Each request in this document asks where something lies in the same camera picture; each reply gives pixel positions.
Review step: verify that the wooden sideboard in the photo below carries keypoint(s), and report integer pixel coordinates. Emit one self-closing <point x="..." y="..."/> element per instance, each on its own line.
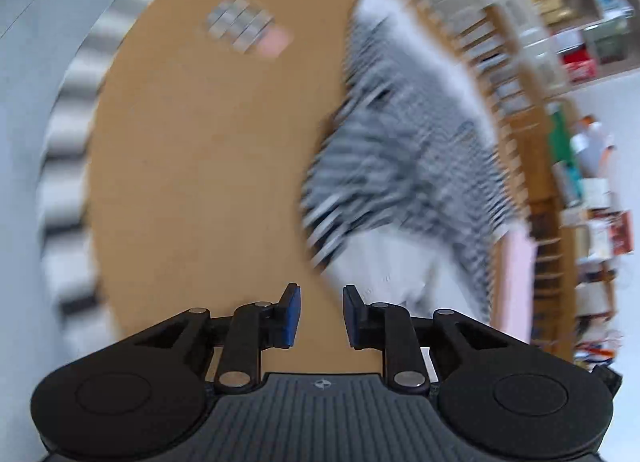
<point x="590" y="222"/>

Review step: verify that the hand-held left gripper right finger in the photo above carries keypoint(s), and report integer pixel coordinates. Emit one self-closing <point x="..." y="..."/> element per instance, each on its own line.
<point x="351" y="317"/>

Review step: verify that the navy white striped shirt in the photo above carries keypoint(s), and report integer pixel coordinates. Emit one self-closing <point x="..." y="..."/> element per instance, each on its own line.
<point x="400" y="142"/>

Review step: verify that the folded pink cloth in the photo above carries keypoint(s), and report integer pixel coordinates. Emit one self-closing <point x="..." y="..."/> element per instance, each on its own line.
<point x="517" y="282"/>

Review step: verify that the red box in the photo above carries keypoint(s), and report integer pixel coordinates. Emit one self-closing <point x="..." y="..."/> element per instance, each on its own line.
<point x="580" y="62"/>

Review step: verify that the black white checkered card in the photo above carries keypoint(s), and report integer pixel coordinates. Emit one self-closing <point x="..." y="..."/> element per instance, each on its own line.
<point x="245" y="25"/>

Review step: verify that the wooden spindle chair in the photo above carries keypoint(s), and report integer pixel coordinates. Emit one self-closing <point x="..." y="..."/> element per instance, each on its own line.
<point x="547" y="282"/>
<point x="520" y="107"/>

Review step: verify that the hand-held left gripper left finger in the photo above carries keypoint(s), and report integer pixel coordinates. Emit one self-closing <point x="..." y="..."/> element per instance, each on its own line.
<point x="290" y="314"/>

